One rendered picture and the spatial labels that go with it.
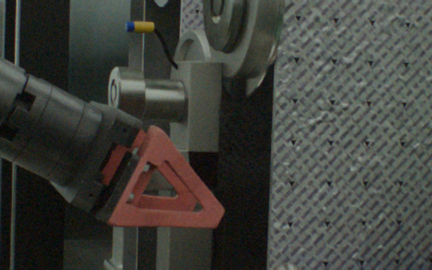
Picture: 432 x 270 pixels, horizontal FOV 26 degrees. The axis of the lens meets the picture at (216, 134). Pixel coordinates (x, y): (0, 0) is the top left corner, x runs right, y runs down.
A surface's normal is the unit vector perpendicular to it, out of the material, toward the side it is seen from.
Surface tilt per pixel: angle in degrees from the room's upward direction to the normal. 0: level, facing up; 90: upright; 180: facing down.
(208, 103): 90
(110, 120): 64
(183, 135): 90
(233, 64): 90
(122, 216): 101
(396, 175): 90
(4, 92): 77
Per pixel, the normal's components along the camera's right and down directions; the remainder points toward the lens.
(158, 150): 0.58, 0.25
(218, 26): -0.95, -0.02
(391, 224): 0.32, 0.06
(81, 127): 0.46, -0.25
